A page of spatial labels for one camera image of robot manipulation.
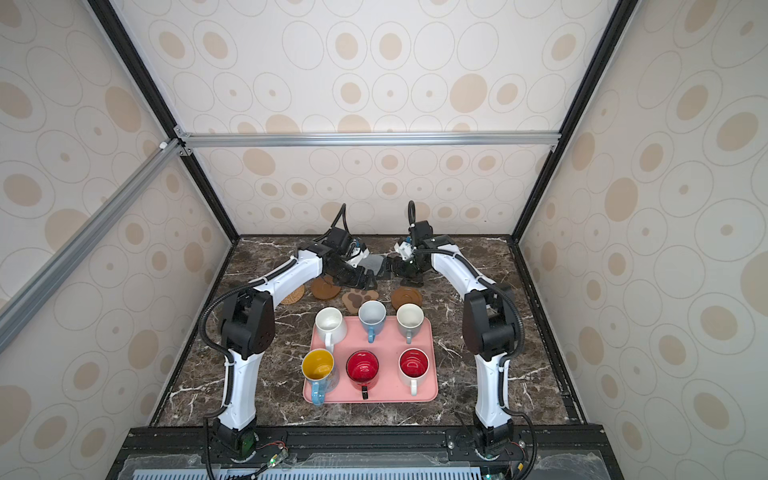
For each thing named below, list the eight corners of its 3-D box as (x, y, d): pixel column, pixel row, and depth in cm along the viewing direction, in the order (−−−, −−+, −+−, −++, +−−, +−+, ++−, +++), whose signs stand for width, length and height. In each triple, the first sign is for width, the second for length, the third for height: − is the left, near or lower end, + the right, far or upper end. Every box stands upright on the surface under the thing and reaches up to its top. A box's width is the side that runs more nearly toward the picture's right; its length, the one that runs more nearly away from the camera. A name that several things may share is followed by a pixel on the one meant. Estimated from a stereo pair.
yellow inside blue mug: (304, 408, 80) (294, 397, 72) (312, 362, 88) (304, 348, 80) (334, 408, 80) (327, 397, 72) (339, 362, 88) (334, 348, 80)
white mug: (330, 353, 90) (326, 342, 84) (314, 327, 96) (309, 314, 90) (353, 338, 93) (351, 326, 87) (336, 313, 99) (333, 301, 93)
